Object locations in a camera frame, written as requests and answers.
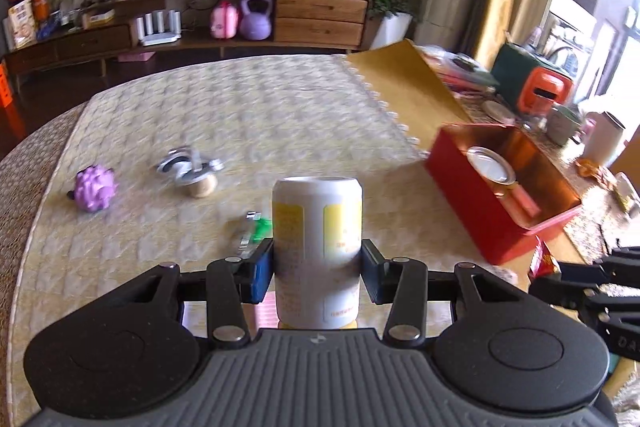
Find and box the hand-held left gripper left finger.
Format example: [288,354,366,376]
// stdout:
[117,238,276,350]

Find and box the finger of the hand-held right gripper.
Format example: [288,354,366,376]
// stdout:
[528,278,609,321]
[556,247,640,287]

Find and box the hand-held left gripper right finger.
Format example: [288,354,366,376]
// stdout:
[360,238,526,353]

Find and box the green plastic piece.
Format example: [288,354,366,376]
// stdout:
[247,216,274,242]

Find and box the white and yellow can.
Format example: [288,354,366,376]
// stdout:
[271,176,364,329]

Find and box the red box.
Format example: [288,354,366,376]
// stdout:
[425,123,583,266]

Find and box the silver nail clipper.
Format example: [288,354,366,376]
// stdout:
[235,211,266,260]

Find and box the red snack packet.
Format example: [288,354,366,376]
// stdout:
[529,239,564,279]

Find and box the pink packet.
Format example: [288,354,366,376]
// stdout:
[507,184,543,219]

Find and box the round wooden knob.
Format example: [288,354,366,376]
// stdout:
[188,177,219,199]

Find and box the white jug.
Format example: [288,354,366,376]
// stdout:
[582,111,627,168]

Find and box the grey mug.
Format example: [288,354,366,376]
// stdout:
[546,103,584,147]

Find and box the quilted yellow table cover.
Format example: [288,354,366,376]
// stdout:
[0,53,541,408]

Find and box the purple hedgehog toy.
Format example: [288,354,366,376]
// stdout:
[67,164,119,213]

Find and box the white plate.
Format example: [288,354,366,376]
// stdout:
[482,99,516,126]

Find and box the gold cloth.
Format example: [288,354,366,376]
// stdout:
[346,39,474,152]

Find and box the green box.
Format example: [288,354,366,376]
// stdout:
[491,43,576,108]

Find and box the white planter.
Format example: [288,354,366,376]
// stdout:
[370,13,417,50]

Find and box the purple kettlebell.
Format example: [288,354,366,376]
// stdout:
[239,0,275,41]

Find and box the pink toy suitcase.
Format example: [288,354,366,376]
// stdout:
[209,1,239,40]

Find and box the brown patterned tablecloth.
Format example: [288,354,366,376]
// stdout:
[0,99,93,427]

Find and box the white router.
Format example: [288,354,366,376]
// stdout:
[135,8,182,47]

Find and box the wooden TV cabinet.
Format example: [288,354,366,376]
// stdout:
[0,0,373,80]

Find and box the small cardboard box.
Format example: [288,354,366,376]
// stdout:
[81,8,116,30]

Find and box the orange box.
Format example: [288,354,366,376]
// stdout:
[0,62,24,138]

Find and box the cereal bag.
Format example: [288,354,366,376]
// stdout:
[7,0,39,50]

